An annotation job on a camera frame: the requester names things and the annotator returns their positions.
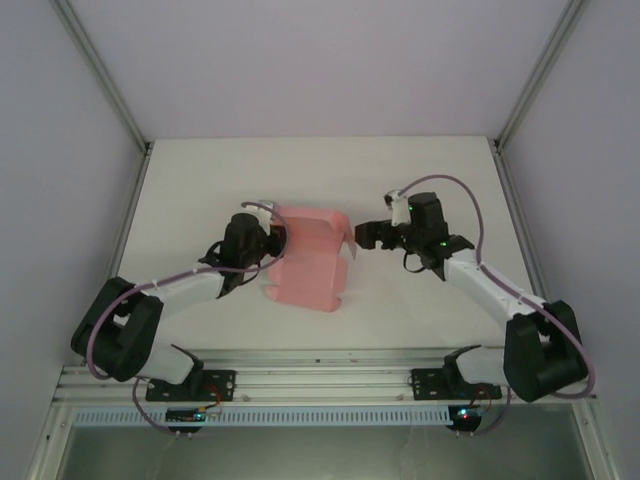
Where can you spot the pink paper box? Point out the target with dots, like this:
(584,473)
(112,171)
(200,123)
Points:
(305,280)

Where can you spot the aluminium table side rail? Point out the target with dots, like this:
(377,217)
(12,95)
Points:
(511,200)
(125,225)

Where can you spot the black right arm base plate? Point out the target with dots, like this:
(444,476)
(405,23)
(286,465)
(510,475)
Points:
(425,385)

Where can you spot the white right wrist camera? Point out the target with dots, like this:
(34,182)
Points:
(400,210)

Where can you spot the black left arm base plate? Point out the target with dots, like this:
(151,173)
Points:
(220,385)

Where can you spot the circuit board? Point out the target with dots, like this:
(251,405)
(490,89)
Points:
(465,415)
(185,415)

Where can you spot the left circuit board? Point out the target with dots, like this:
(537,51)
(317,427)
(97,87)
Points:
(185,415)

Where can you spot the aluminium frame post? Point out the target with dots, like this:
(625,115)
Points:
(102,70)
(539,70)

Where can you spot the aluminium mounting rail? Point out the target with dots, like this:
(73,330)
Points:
(320,380)

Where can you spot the right circuit board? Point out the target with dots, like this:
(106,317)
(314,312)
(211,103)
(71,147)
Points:
(465,415)

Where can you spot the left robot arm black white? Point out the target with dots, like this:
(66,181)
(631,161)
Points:
(125,340)

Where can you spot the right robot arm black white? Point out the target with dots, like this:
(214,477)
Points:
(530,360)

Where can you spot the aluminium lower frame leg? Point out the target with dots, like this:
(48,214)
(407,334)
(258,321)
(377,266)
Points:
(595,445)
(47,445)

